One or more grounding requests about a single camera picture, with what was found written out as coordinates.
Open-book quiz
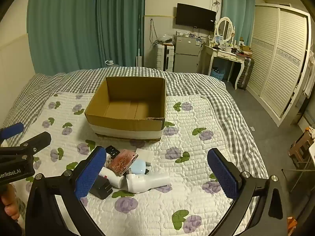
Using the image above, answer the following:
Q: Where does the black power adapter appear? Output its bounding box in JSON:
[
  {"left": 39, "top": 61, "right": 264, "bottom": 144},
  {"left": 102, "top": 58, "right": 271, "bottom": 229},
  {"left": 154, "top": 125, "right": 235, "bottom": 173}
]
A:
[{"left": 89, "top": 176, "right": 114, "bottom": 200}]

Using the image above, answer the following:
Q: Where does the white box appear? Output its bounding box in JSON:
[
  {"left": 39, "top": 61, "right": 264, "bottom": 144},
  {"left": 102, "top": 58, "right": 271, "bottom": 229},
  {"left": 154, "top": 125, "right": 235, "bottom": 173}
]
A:
[{"left": 135, "top": 148, "right": 155, "bottom": 163}]

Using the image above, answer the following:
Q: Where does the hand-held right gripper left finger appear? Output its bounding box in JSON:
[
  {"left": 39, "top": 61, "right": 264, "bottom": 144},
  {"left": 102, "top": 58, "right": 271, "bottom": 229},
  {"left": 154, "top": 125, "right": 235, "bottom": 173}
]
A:
[{"left": 25, "top": 146, "right": 107, "bottom": 236}]

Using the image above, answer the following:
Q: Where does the teal curtain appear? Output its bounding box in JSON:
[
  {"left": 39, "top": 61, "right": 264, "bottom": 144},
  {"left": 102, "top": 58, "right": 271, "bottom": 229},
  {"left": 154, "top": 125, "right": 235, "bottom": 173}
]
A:
[
  {"left": 27, "top": 0, "right": 100, "bottom": 77},
  {"left": 96, "top": 0, "right": 146, "bottom": 68},
  {"left": 221, "top": 0, "right": 256, "bottom": 47}
]

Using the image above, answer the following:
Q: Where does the wooden stool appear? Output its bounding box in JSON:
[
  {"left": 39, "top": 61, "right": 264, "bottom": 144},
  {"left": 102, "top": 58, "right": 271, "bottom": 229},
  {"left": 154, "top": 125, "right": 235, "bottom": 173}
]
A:
[{"left": 288, "top": 128, "right": 313, "bottom": 163}]

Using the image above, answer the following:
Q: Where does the white louvred wardrobe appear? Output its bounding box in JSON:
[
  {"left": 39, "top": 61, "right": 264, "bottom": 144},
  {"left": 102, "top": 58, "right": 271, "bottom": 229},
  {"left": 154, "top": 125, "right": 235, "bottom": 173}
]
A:
[{"left": 246, "top": 4, "right": 312, "bottom": 127}]

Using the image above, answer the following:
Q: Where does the blue plastic basket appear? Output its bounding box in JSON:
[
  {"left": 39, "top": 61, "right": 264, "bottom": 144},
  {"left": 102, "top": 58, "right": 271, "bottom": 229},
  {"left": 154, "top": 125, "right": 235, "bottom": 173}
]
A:
[{"left": 210, "top": 67, "right": 225, "bottom": 80}]

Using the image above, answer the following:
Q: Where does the black remote control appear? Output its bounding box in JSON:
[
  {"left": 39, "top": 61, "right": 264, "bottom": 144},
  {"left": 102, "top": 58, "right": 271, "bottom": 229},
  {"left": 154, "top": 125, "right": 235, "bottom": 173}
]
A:
[{"left": 106, "top": 146, "right": 121, "bottom": 160}]

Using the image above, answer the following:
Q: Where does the grey fridge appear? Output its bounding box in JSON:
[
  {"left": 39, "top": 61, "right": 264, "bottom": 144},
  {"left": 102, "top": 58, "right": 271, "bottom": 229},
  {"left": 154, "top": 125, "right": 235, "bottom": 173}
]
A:
[{"left": 173, "top": 35, "right": 201, "bottom": 74}]

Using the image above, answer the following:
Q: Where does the white bottle red label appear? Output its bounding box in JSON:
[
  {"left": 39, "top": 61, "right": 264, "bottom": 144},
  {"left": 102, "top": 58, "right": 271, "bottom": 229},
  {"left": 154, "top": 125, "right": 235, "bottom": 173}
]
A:
[{"left": 98, "top": 167, "right": 127, "bottom": 190}]

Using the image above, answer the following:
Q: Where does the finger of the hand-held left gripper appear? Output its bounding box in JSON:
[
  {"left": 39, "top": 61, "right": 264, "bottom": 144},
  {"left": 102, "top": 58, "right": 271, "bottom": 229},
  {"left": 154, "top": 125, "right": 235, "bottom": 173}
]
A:
[
  {"left": 0, "top": 131, "right": 52, "bottom": 164},
  {"left": 0, "top": 122, "right": 24, "bottom": 142}
]

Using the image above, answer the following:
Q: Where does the brown cardboard box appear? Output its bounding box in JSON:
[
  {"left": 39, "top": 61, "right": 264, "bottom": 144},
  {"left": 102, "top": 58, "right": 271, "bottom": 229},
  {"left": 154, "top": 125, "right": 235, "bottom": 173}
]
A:
[{"left": 84, "top": 76, "right": 166, "bottom": 143}]

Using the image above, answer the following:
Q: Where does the white oval vanity mirror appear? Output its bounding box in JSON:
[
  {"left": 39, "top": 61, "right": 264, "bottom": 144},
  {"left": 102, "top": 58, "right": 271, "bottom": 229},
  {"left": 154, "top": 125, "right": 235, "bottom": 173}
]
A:
[{"left": 215, "top": 17, "right": 234, "bottom": 42}]

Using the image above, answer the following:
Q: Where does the dark suitcase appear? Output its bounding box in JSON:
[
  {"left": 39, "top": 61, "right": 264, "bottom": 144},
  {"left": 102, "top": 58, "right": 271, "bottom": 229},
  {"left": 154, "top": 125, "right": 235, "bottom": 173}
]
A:
[{"left": 237, "top": 56, "right": 255, "bottom": 90}]

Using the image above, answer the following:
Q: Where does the black wall cable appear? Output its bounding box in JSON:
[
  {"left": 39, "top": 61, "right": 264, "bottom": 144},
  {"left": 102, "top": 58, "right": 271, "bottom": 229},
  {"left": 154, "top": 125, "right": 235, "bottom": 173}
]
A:
[{"left": 149, "top": 18, "right": 160, "bottom": 45}]

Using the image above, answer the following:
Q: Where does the light blue oval bottle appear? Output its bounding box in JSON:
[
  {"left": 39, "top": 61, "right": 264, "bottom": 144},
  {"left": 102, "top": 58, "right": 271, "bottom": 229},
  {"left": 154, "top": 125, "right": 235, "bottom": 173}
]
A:
[{"left": 128, "top": 159, "right": 147, "bottom": 176}]

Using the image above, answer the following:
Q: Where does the white plastic bottle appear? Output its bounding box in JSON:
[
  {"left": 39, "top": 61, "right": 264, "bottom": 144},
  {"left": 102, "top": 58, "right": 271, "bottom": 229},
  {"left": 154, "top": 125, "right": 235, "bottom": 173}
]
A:
[{"left": 126, "top": 172, "right": 172, "bottom": 193}]

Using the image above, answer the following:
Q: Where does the white floral quilt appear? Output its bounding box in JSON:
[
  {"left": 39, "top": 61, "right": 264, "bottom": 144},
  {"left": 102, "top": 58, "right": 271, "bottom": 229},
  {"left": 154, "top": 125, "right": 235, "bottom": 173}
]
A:
[{"left": 6, "top": 92, "right": 269, "bottom": 236}]

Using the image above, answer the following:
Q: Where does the grey checked bedsheet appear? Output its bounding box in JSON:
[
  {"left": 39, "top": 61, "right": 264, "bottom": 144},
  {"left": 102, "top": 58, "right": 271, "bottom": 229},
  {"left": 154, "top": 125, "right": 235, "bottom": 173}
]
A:
[{"left": 0, "top": 66, "right": 269, "bottom": 177}]

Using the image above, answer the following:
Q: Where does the person's left hand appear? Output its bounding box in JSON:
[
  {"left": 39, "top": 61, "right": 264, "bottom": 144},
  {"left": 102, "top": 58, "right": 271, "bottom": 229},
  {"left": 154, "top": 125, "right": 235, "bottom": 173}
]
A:
[{"left": 0, "top": 184, "right": 20, "bottom": 227}]

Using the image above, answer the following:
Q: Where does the white dressing table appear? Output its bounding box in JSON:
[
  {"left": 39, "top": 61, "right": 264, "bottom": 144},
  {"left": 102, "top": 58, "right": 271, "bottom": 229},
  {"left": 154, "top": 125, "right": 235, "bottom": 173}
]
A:
[{"left": 200, "top": 45, "right": 246, "bottom": 90}]

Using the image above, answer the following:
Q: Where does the black wall television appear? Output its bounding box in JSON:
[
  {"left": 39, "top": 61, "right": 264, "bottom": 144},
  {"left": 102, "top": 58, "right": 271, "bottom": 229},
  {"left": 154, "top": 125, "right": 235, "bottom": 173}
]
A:
[{"left": 176, "top": 3, "right": 217, "bottom": 32}]

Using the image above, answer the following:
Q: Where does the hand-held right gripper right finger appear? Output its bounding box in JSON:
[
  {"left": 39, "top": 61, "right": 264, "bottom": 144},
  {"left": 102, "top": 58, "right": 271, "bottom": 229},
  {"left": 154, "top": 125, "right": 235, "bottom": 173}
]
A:
[{"left": 207, "top": 148, "right": 288, "bottom": 236}]

